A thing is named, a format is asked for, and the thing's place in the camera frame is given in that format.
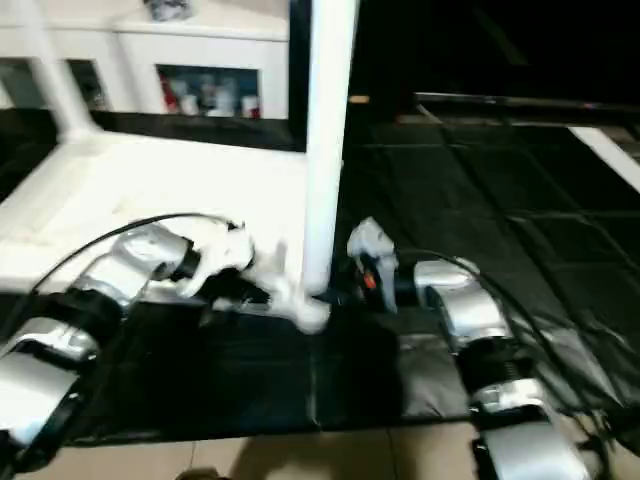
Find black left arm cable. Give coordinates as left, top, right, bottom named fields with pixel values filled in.
left=25, top=212, right=243, bottom=306

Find white cabinet with glass doors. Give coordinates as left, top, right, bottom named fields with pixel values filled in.
left=0, top=0, right=291, bottom=119

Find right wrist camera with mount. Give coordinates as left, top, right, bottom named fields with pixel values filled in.
left=346, top=217, right=399, bottom=273

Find black work mat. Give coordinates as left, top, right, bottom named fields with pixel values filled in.
left=0, top=105, right=640, bottom=446

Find white board strip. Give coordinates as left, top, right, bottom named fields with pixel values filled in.
left=568, top=127, right=640, bottom=193

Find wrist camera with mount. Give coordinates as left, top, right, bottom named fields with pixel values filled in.
left=185, top=225, right=259, bottom=299
left=346, top=217, right=399, bottom=273

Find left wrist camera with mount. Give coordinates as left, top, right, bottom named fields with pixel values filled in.
left=185, top=225, right=259, bottom=299

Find black bundle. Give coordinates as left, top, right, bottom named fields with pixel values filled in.
left=144, top=0, right=194, bottom=22

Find black flat bar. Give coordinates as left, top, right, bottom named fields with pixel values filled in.
left=415, top=92, right=640, bottom=111

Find white plastic table top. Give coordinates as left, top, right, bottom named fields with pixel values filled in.
left=0, top=130, right=333, bottom=335

